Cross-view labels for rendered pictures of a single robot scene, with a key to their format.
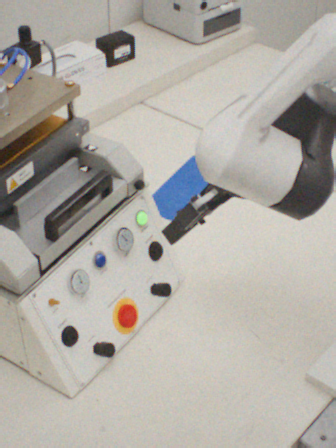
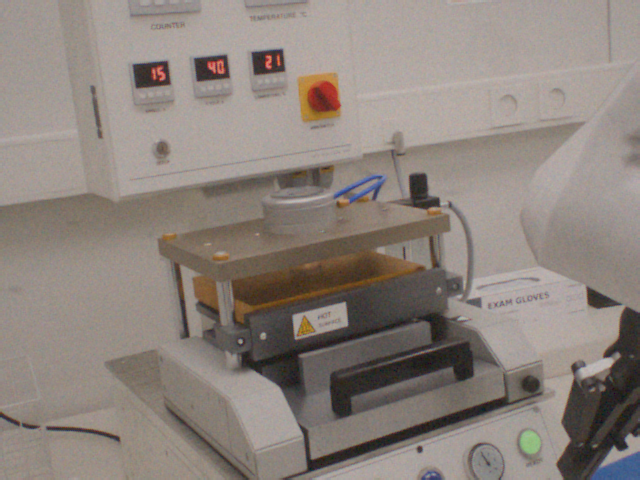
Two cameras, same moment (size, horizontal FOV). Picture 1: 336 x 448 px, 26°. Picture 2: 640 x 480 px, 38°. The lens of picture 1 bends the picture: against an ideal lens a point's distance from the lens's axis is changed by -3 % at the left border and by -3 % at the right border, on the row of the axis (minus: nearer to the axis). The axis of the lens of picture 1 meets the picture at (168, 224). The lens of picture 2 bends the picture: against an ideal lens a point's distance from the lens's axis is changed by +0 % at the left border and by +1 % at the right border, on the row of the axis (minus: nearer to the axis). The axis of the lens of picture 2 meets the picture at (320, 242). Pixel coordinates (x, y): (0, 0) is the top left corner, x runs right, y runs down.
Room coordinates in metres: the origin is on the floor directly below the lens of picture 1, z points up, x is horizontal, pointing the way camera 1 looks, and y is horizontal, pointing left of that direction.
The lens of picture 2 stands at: (0.16, -0.22, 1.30)
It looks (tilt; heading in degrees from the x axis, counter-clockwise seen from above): 12 degrees down; 30
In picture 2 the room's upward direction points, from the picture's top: 6 degrees counter-clockwise
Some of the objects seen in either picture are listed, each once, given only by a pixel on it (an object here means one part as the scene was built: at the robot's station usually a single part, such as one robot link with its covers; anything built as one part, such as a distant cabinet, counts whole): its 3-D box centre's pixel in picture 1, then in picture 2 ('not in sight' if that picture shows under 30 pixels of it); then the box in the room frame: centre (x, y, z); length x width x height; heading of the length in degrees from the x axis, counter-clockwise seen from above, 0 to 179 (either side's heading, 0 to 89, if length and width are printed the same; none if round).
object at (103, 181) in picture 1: (79, 203); (403, 373); (0.91, 0.14, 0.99); 0.15 x 0.02 x 0.04; 147
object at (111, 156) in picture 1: (80, 154); (455, 338); (1.09, 0.15, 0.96); 0.26 x 0.05 x 0.07; 57
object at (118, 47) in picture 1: (115, 48); (610, 283); (1.81, 0.14, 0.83); 0.09 x 0.06 x 0.07; 131
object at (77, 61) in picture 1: (57, 73); (510, 301); (1.66, 0.28, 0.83); 0.23 x 0.12 x 0.07; 136
